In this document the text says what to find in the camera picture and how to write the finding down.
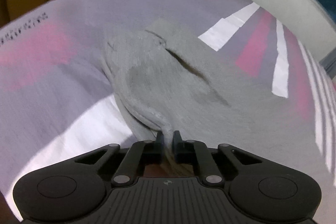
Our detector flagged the grey sweat pants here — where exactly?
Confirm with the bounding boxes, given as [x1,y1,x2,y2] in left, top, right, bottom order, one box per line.
[100,17,313,177]

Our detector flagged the striped pink purple bed sheet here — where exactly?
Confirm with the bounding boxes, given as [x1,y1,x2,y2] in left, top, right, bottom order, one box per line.
[1,0,335,223]

